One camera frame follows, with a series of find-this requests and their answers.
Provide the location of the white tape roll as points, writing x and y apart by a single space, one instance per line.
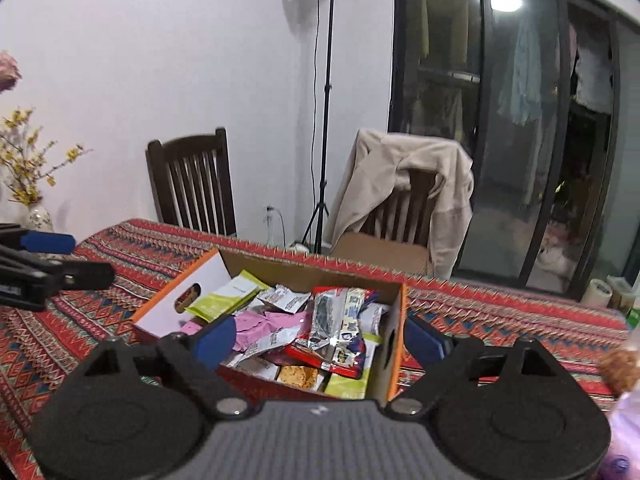
600 291

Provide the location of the pile of snack packets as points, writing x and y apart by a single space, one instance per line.
330 330

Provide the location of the white hanging garment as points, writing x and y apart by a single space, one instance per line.
595 80

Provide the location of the small floral vase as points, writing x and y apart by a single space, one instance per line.
40 217

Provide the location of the beige jacket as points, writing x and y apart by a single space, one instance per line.
380 170

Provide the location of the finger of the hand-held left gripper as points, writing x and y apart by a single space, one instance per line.
47 242
75 275

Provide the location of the white pink bundle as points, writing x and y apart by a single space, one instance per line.
555 252

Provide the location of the brown wooden chair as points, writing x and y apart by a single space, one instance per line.
400 220

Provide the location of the clear plastic bag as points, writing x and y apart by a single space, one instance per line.
625 430
620 367

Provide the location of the sliding glass door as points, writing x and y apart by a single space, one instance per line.
500 185

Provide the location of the orange cardboard box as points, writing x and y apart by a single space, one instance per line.
210 270

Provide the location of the small clear container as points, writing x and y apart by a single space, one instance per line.
625 292

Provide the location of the black light stand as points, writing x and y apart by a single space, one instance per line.
327 85

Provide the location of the light blue hanging garment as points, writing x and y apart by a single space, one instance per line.
522 75

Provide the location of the dried pink flowers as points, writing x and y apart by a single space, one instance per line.
7 70

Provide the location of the large green snack packet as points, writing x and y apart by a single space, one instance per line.
225 300

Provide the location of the white power strip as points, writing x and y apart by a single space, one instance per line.
300 247

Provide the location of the dark wooden chair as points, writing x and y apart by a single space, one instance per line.
155 170

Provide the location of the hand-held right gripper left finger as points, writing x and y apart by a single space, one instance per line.
217 340

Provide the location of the yellow flower sprigs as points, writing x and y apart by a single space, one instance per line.
17 120

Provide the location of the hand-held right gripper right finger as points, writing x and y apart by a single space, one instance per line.
430 345

